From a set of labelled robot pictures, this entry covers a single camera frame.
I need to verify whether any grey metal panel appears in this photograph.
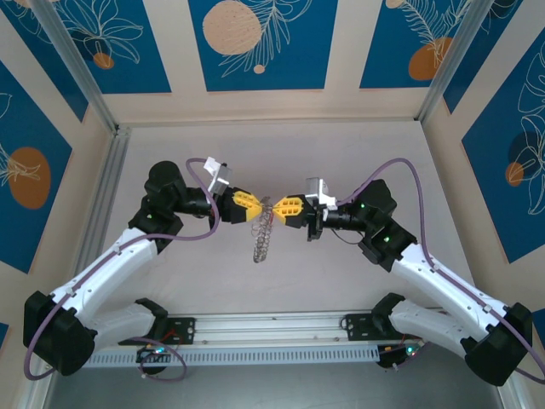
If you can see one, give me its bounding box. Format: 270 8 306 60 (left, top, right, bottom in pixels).
42 364 508 409

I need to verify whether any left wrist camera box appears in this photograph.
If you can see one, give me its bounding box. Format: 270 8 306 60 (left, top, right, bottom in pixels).
204 156 234 196

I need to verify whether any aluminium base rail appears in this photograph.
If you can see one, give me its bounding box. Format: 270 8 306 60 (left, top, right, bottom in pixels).
91 307 469 353

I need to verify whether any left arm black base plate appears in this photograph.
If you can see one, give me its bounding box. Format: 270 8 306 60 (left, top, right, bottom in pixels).
121 317 197 347

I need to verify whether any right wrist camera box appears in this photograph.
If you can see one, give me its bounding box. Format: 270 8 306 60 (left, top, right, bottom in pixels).
304 177 338 210

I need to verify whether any aluminium frame bar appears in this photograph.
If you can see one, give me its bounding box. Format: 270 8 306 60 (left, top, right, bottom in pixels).
497 383 525 409
20 374 56 409

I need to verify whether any aluminium table side rail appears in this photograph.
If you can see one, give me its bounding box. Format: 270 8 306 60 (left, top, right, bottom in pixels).
84 126 132 265

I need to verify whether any silver keyring bundle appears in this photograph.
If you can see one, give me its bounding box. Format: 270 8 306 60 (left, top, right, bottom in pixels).
250 195 275 264

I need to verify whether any aluminium corner post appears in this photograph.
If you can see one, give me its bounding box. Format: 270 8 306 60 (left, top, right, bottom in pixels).
32 0 120 134
416 0 485 123

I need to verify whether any grey slotted cable duct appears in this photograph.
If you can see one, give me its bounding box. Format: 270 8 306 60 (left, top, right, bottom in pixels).
84 344 381 368

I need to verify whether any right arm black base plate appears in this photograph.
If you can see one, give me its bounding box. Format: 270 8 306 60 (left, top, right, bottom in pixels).
342 314 422 344

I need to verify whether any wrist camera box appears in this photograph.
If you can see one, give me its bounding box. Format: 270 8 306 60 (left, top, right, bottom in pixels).
204 156 234 196
304 177 338 210

